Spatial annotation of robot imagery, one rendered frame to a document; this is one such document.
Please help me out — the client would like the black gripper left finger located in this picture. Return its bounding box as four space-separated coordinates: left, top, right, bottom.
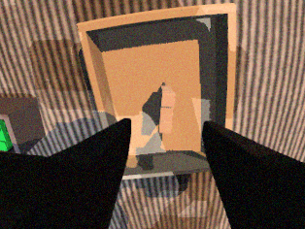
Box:
0 118 132 229

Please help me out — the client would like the tan rectangular tray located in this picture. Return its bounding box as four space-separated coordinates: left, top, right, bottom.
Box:
76 4 236 180

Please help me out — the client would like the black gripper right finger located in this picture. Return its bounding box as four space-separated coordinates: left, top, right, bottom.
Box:
202 121 305 229

